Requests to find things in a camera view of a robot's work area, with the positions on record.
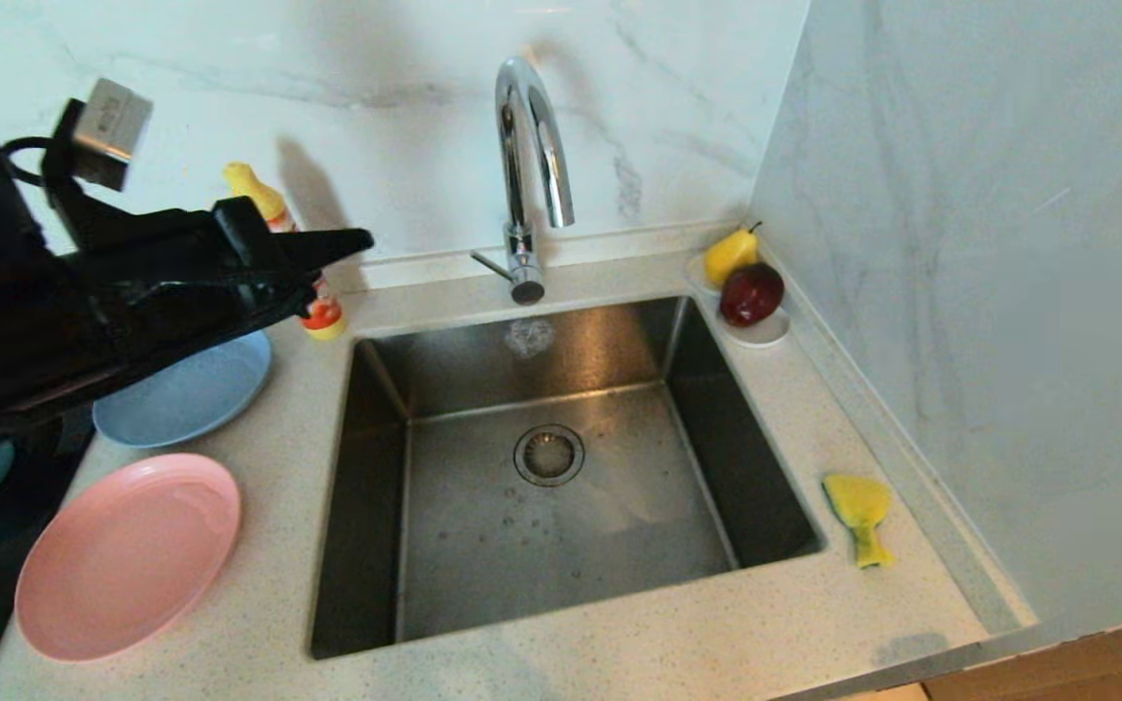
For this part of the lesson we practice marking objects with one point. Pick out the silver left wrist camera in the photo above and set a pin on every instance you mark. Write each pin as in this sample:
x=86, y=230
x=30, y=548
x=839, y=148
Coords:
x=113, y=122

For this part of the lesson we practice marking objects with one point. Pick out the small white saucer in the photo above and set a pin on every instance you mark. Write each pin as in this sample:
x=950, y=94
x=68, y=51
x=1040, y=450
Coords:
x=764, y=336
x=695, y=275

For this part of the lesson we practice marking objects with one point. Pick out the yellow pear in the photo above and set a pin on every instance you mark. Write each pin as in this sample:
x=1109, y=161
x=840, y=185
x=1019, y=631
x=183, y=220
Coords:
x=729, y=255

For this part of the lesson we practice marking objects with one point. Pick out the wooden cabinet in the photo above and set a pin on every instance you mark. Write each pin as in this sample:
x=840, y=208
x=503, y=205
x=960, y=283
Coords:
x=1087, y=667

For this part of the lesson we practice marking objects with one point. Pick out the yellow green sponge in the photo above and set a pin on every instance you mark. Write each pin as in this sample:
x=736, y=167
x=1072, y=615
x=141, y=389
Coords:
x=855, y=498

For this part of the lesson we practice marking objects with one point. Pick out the dark red apple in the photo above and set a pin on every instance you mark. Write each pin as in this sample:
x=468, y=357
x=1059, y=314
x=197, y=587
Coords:
x=752, y=294

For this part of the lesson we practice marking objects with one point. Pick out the pink plastic plate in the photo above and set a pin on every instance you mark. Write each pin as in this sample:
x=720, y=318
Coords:
x=128, y=560

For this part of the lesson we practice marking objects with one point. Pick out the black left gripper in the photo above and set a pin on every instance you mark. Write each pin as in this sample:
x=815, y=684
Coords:
x=181, y=282

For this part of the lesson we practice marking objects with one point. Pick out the blue plastic plate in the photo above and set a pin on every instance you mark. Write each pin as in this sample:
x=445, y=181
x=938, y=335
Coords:
x=201, y=389

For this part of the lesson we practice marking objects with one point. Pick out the yellow-capped orange dish soap bottle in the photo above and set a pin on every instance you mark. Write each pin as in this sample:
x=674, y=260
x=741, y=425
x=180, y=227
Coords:
x=325, y=316

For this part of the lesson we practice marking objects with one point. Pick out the stainless steel sink basin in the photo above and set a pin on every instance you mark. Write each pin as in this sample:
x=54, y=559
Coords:
x=483, y=545

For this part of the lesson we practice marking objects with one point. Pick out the chrome gooseneck faucet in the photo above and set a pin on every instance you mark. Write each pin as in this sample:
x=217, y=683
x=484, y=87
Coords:
x=522, y=248

